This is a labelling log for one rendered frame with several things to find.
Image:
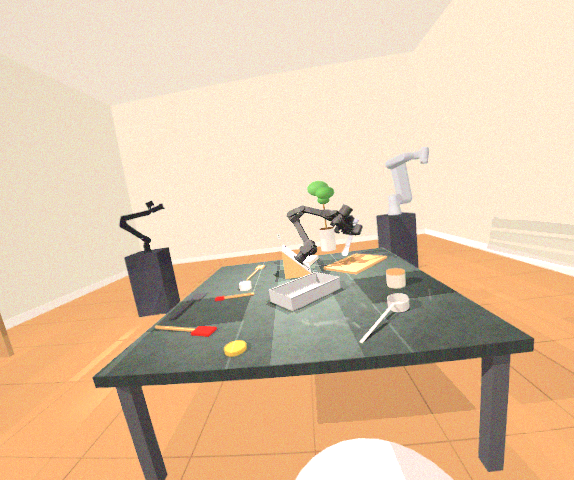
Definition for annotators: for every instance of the yellow round disc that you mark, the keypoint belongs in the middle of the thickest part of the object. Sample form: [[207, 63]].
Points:
[[235, 346]]

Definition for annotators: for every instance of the red spatula with wooden handle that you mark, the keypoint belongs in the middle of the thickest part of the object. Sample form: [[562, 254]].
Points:
[[200, 331]]

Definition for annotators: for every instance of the white measuring scoop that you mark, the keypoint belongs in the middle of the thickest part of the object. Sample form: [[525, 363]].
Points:
[[397, 302]]

